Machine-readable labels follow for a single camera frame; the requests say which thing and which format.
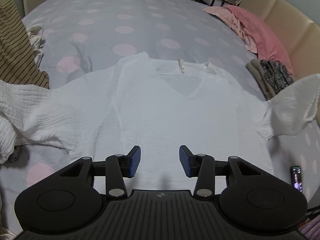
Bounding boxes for grey patterned cloth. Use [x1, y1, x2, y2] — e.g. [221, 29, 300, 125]
[9, 146, 22, 162]

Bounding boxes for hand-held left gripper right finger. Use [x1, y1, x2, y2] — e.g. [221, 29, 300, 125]
[179, 145, 268, 200]

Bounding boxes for folded beige garment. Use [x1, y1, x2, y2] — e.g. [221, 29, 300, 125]
[246, 59, 278, 100]

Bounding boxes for pink pillow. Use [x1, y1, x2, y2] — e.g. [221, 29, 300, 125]
[225, 4, 293, 75]

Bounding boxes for light pink cloth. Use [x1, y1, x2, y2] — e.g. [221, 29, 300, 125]
[203, 6, 258, 53]

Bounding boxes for cream ruffled cloth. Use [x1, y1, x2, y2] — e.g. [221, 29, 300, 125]
[26, 24, 45, 64]

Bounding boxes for black smartphone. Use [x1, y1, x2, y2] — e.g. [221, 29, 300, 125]
[290, 166, 303, 193]

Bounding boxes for brown striped garment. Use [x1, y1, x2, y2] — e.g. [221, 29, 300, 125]
[0, 0, 50, 89]

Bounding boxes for beige padded headboard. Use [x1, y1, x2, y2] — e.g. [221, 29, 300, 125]
[239, 0, 320, 128]

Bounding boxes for white crinkle shirt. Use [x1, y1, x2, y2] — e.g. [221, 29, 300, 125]
[0, 51, 320, 193]

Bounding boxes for black and white patterned garment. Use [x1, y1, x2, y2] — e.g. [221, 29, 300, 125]
[259, 59, 295, 94]

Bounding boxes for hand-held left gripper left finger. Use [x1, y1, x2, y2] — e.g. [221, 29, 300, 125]
[54, 145, 141, 200]

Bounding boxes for purple fluffy rug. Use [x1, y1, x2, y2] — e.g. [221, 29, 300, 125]
[297, 215, 320, 240]

